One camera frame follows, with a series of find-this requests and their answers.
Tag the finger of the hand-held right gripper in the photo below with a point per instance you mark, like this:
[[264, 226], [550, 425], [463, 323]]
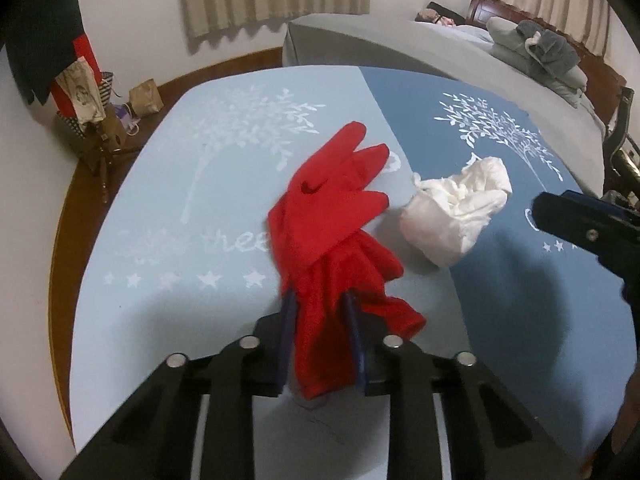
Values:
[[570, 225], [610, 207]]

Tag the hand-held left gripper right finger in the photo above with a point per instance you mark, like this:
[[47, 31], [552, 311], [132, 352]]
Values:
[[353, 327]]

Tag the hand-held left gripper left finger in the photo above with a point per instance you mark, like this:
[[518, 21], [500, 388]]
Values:
[[287, 322]]

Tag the red glove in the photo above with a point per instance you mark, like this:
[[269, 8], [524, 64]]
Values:
[[325, 210]]

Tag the white glove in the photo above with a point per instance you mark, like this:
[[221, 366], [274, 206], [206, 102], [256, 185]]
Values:
[[450, 220]]

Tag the dark blue tree-print mat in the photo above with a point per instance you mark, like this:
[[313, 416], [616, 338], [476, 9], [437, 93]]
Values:
[[525, 335]]

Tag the dark grey plush blanket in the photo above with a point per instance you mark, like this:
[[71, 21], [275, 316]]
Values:
[[550, 45]]

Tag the grey pillow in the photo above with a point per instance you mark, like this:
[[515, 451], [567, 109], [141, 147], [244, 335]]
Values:
[[505, 40]]

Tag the light blue tree-print mat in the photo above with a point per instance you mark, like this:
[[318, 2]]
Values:
[[175, 185]]

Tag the wooden headboard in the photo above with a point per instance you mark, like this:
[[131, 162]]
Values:
[[487, 7]]

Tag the grey bed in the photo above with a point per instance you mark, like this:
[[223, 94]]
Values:
[[400, 45]]

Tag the wooden stand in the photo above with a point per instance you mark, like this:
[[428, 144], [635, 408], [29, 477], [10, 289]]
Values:
[[100, 160]]

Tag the brown paper bag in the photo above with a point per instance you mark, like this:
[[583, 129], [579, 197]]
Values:
[[146, 97]]

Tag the cream printed tote bag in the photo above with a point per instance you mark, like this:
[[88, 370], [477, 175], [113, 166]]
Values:
[[82, 90]]

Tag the red hanging cloth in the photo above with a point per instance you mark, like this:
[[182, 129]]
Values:
[[87, 55]]

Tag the black hanging garment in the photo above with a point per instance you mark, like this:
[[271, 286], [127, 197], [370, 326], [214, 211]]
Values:
[[40, 25]]

